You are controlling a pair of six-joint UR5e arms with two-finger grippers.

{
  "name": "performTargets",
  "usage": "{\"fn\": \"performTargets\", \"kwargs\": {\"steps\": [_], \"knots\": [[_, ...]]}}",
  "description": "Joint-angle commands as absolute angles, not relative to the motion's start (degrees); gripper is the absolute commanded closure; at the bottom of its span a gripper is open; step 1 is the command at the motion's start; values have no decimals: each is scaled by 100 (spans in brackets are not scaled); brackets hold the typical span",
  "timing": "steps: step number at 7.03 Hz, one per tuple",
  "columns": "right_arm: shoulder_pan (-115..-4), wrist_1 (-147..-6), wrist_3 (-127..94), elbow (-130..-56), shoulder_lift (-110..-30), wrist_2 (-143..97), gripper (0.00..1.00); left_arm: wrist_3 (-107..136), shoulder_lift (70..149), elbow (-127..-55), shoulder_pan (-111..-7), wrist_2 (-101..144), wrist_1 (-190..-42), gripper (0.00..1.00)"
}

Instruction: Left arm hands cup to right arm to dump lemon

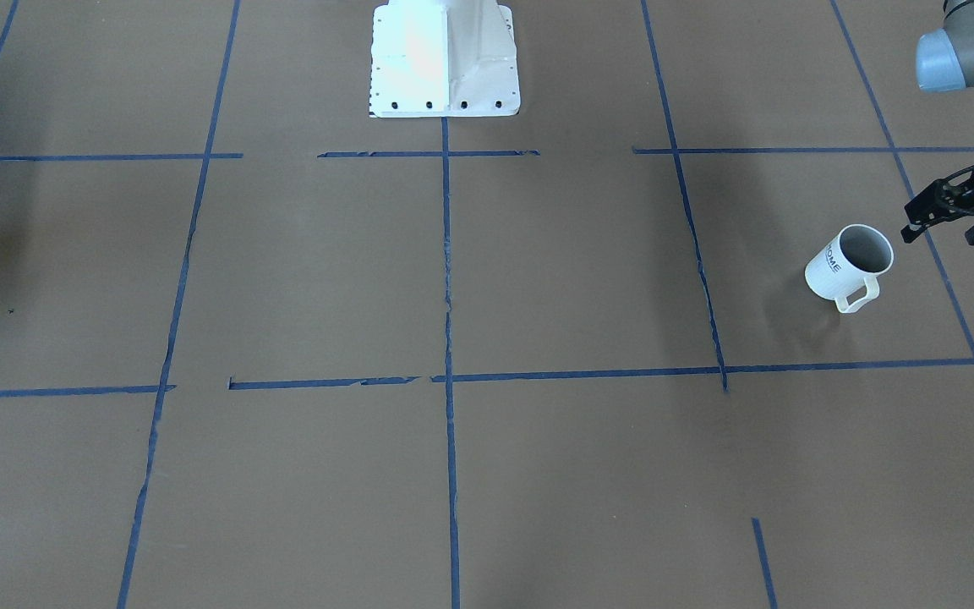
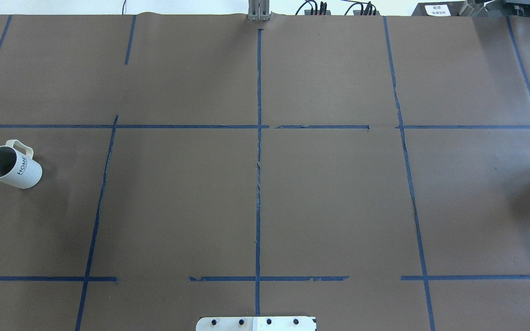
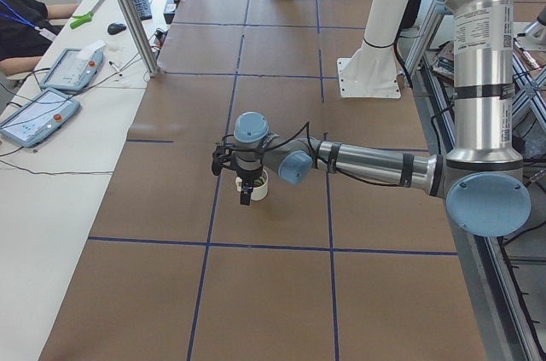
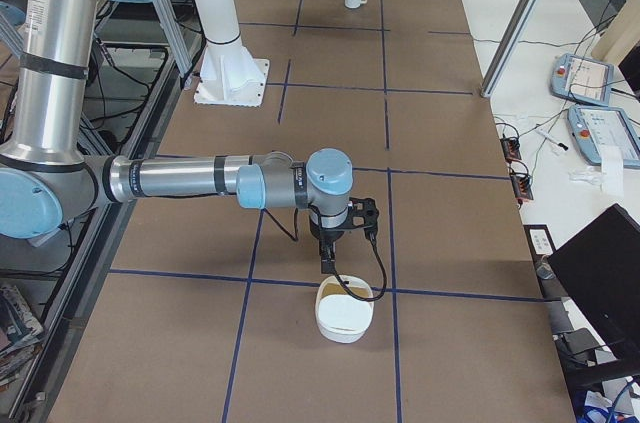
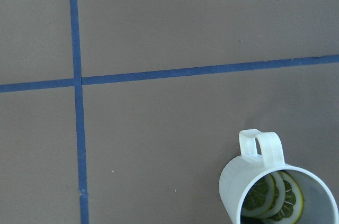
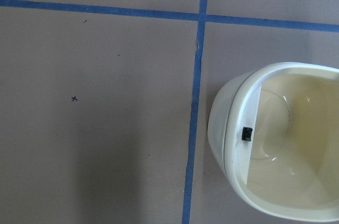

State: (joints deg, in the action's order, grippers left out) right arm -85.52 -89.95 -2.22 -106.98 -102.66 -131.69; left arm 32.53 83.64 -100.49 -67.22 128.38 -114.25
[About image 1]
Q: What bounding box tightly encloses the white ribbed HOME mug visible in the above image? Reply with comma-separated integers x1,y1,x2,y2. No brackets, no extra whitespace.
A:
804,224,895,315

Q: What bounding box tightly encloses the brown paper table cover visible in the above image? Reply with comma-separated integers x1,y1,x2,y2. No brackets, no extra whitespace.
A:
0,1,974,608

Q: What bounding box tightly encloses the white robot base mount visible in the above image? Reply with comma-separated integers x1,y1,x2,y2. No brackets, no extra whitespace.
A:
368,1,522,118

